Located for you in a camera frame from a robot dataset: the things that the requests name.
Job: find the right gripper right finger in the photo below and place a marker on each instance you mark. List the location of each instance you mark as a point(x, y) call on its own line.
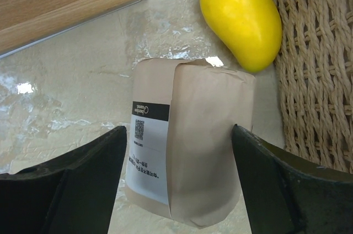
point(284, 193)

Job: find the woven basket white liner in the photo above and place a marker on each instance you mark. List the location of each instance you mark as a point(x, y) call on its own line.
point(314, 69)

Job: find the yellow mango fruit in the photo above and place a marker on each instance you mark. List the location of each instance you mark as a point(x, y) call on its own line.
point(251, 29)

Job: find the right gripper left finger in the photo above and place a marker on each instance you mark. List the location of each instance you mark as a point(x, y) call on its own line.
point(72, 193)

